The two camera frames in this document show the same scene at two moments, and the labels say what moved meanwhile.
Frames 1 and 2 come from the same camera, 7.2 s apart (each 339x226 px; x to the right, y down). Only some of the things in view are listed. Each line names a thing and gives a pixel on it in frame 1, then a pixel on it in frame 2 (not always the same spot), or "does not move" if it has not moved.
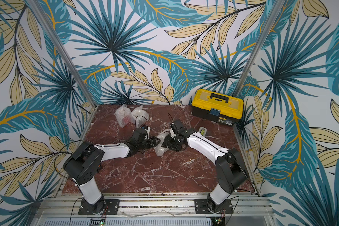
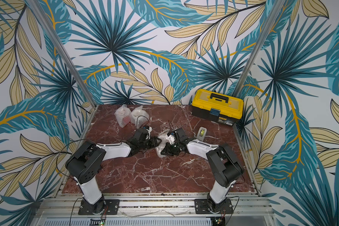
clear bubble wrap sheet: [160, 150] does not move
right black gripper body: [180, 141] -> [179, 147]
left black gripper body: [147, 144] does not move
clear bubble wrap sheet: [123, 115] does not move
